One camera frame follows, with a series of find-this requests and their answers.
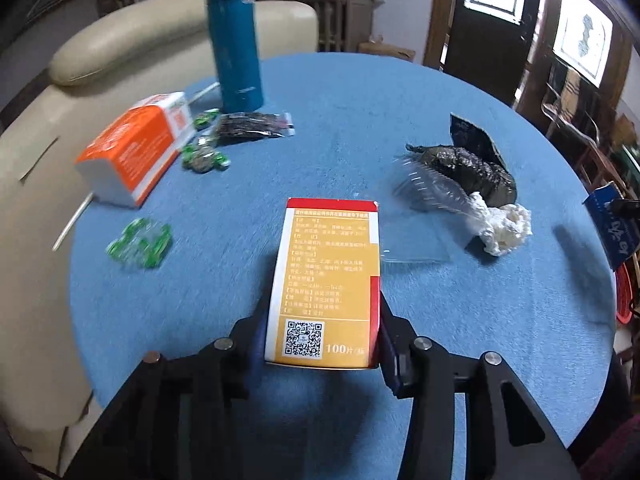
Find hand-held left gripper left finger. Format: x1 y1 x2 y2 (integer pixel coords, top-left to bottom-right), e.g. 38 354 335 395
65 304 271 480

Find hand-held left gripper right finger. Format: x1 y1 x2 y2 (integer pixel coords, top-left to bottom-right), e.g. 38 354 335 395
377 290 585 480

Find blue carton white characters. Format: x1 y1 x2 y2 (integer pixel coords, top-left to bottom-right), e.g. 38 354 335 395
582 182 640 272

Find red plastic basket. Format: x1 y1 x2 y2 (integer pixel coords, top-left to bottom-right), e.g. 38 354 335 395
616 260 640 326

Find orange and red medicine box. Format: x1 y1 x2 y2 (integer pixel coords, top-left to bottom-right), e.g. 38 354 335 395
263 197 381 371

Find white tissue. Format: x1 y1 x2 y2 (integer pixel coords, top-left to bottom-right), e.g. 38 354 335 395
467 192 533 256

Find black plastic bag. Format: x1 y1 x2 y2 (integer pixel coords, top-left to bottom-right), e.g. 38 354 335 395
405 144 518 208

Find clear plastic container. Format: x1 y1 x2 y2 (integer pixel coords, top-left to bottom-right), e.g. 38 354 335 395
392 157 476 222

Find wooden chair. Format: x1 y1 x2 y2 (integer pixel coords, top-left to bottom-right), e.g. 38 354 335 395
541 57 608 161

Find clear plastic sheet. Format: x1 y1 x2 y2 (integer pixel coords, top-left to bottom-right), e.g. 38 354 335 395
380 215 451 266

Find cluster of green candies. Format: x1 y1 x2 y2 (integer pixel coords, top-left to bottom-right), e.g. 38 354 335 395
106 217 174 271

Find dark wooden glass door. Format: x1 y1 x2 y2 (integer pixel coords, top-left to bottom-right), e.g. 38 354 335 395
515 0 635 126
422 0 551 107

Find green candy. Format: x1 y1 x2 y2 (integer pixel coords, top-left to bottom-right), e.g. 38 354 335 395
201 148 232 174
193 108 222 131
180 140 204 169

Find black snack packet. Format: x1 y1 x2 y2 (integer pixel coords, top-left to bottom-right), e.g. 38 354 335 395
212 111 296 147

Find orange and white tissue pack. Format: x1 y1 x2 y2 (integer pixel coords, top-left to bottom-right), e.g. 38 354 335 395
74 91 197 209

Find blue tablecloth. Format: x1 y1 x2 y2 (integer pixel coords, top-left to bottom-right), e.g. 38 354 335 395
69 51 617 480

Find white straw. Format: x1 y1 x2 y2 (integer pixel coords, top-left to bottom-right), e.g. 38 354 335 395
189 82 221 106

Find cream leather sofa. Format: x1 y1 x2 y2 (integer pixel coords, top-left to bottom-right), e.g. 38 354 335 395
0 0 319 456

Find small cardboard box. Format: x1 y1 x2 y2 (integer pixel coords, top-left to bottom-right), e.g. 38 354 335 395
357 36 417 63

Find teal thermos bottle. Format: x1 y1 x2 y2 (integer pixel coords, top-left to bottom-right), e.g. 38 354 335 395
203 0 264 113

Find wooden radiator cover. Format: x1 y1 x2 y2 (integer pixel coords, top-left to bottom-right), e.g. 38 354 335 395
300 0 386 54

